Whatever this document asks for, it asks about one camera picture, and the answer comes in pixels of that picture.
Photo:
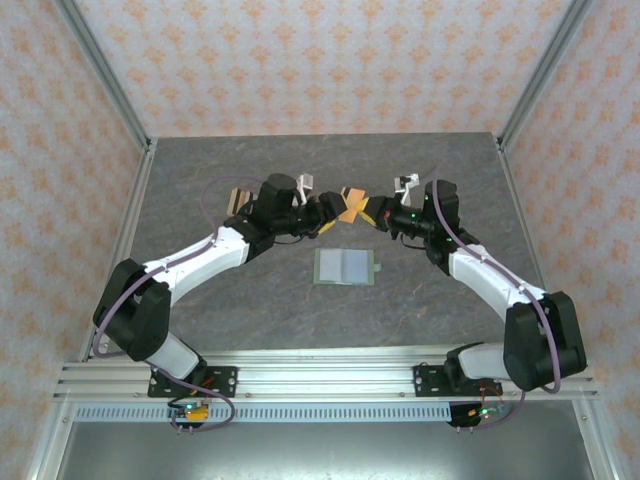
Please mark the green card holder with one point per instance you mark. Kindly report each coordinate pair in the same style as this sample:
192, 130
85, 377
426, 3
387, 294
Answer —
345, 267

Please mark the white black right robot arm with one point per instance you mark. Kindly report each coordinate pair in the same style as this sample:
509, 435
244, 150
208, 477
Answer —
485, 275

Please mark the wide aluminium base beam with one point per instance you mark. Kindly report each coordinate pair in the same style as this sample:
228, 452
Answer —
325, 382

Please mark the circuit board with green light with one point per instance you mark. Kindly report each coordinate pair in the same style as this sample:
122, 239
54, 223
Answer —
487, 412

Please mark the grey metal sheet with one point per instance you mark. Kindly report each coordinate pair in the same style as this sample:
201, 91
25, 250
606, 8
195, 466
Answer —
320, 450

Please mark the circuit board with yellow connector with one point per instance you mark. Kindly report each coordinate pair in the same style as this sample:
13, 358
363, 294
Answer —
192, 412

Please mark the aluminium side rail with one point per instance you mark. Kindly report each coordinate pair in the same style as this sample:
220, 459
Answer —
524, 225
125, 235

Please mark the narrow aluminium cross rail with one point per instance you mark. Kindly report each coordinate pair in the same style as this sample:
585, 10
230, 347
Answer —
325, 354

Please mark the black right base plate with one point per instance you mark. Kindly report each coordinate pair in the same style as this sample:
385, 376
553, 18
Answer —
425, 382

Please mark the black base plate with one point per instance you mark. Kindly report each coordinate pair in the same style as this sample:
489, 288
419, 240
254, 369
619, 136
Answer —
425, 382
227, 382

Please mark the aluminium frame post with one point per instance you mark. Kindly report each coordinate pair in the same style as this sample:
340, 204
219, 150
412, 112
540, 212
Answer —
100, 70
545, 65

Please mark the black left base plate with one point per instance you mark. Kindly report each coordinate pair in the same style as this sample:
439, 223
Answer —
227, 382

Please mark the aluminium frame leg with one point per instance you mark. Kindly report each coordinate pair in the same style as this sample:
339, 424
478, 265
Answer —
597, 450
49, 450

